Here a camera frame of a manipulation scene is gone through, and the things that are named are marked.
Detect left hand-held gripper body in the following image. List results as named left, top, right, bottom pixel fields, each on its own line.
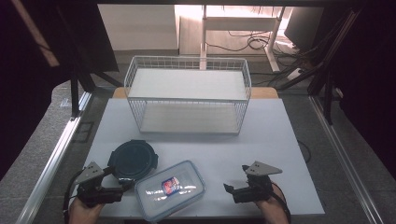
left=74, top=161, right=126, bottom=208

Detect wooden board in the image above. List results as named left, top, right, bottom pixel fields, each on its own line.
left=111, top=86, right=280, bottom=100

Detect white power strip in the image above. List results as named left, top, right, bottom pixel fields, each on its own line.
left=286, top=67, right=304, bottom=82

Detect white desk frame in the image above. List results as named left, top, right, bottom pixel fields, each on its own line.
left=199, top=4, right=287, bottom=74

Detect black metal stand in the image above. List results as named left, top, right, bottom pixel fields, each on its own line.
left=276, top=8, right=362, bottom=126
left=55, top=4, right=124, bottom=121

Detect white cabinet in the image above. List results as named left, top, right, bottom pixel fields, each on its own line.
left=97, top=4, right=180, bottom=51

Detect aluminium rail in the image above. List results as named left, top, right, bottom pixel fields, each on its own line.
left=15, top=91, right=93, bottom=224
left=308, top=95, right=383, bottom=224

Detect white table mat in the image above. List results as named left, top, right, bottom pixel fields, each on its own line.
left=64, top=97, right=326, bottom=219

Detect dark monitor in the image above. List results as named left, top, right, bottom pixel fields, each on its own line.
left=283, top=6, right=325, bottom=53

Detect person's right hand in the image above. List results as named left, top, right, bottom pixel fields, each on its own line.
left=254, top=182, right=291, bottom=224

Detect thin black cable loop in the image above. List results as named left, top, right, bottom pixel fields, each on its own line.
left=296, top=139, right=313, bottom=164

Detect black floor cables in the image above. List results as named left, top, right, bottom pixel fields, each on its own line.
left=205, top=29, right=273, bottom=53

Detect white wire shelf rack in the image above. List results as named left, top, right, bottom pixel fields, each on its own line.
left=123, top=55, right=252, bottom=136

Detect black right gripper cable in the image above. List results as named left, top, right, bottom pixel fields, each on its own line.
left=270, top=181, right=292, bottom=224

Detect person's left hand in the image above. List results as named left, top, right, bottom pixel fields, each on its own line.
left=68, top=197, right=106, bottom=224

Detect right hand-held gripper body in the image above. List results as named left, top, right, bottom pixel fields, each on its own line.
left=232, top=161, right=284, bottom=204

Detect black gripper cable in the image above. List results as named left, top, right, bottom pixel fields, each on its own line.
left=270, top=181, right=292, bottom=224
left=63, top=168, right=86, bottom=224

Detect clear rectangular lidded container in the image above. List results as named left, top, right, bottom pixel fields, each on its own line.
left=134, top=160, right=206, bottom=223

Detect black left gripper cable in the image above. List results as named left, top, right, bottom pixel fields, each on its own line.
left=63, top=168, right=86, bottom=224

